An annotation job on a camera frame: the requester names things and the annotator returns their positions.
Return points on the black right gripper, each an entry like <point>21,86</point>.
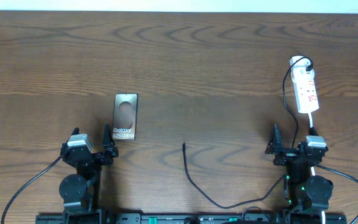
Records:
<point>275,142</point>

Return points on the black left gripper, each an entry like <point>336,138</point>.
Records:
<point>108,150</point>

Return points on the Galaxy S25 Ultra smartphone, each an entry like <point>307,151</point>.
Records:
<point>125,116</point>

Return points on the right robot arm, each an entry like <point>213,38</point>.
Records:
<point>307,193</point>

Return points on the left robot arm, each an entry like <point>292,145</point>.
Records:
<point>80,191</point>

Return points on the white power strip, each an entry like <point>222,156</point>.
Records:
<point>302,76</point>

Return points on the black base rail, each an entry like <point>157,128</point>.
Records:
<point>135,218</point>

